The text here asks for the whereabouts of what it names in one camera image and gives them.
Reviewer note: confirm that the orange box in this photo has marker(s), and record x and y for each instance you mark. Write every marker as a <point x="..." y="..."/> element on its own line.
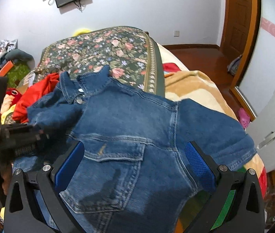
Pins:
<point x="6" y="68"/>

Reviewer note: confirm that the red plush toy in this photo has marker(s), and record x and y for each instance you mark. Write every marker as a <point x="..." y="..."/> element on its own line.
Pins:
<point x="11" y="98"/>

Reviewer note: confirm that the clutter pile of clothes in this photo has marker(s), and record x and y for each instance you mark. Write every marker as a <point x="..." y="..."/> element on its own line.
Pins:
<point x="9" y="52"/>

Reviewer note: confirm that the yellow round object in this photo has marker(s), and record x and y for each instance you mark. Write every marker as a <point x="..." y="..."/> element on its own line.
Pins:
<point x="81" y="31"/>

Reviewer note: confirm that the pink croc shoe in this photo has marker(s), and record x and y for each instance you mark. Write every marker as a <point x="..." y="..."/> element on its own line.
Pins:
<point x="244" y="118"/>

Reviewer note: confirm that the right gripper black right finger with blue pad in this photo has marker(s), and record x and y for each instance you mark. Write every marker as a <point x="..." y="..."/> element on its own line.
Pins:
<point x="246" y="211"/>

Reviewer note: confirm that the dark floral bedspread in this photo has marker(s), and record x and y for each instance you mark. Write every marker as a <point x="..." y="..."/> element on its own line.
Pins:
<point x="133" y="57"/>

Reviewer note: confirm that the grey cloth on floor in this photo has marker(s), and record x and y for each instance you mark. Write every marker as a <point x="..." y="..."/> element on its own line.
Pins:
<point x="233" y="66"/>

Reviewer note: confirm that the white wall socket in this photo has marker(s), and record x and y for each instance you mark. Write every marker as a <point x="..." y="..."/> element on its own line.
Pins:
<point x="176" y="33"/>

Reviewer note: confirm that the person's left hand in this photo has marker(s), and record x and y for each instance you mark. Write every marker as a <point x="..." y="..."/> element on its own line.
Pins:
<point x="6" y="174"/>

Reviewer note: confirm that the red garment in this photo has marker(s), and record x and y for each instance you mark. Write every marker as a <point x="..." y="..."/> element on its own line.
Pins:
<point x="34" y="93"/>

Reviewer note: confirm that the blue denim jacket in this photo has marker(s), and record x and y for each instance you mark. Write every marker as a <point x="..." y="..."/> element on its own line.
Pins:
<point x="134" y="175"/>

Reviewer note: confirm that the beige colourful fleece blanket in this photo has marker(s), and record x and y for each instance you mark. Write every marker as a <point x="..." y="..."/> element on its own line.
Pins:
<point x="182" y="83"/>

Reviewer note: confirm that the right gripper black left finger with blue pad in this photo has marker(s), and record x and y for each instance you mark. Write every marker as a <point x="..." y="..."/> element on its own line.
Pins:
<point x="33" y="203"/>

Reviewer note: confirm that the wooden door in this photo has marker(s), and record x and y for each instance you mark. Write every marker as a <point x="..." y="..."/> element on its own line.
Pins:
<point x="240" y="30"/>

